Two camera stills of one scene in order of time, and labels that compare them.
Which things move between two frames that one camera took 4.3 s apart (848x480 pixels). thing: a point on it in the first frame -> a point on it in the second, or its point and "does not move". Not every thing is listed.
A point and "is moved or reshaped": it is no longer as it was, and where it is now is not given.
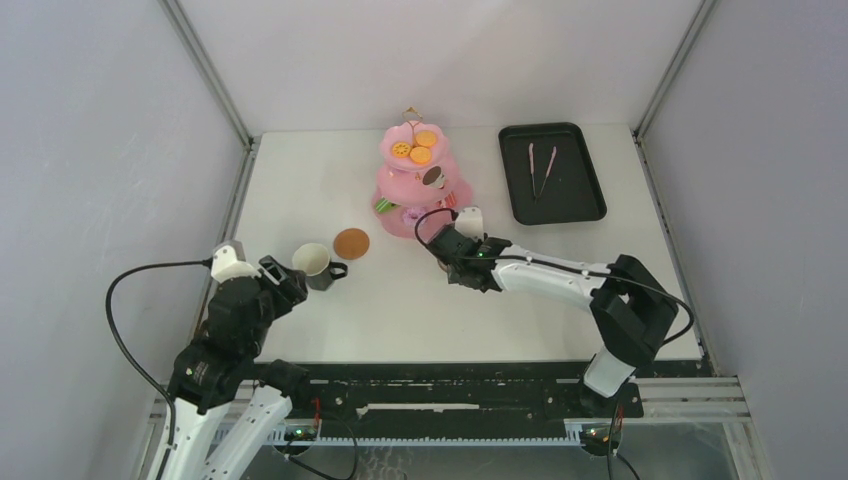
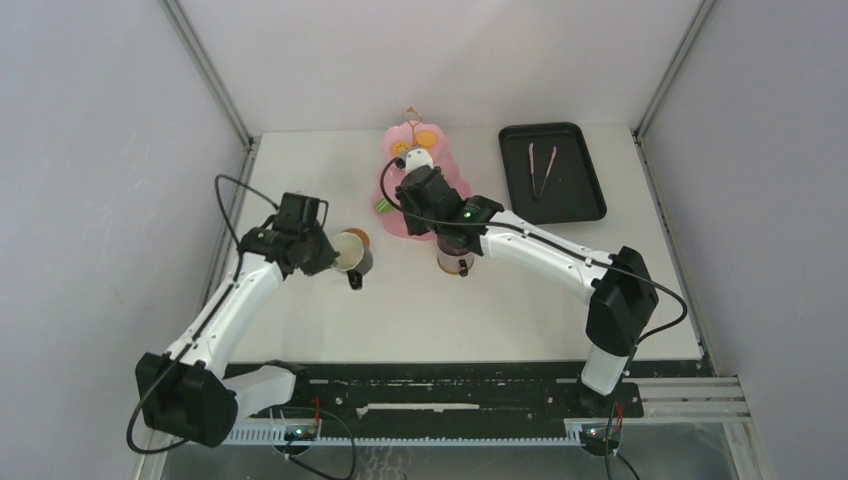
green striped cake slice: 384,205 does not move
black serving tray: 550,173 does not move
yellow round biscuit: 401,149 does not move
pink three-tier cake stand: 418,174 does not move
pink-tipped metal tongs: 532,169 does not move
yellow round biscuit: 425,138 does not move
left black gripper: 291,289 -> 324,262
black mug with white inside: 315,261 is moved or reshaped
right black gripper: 452,276 -> 415,225
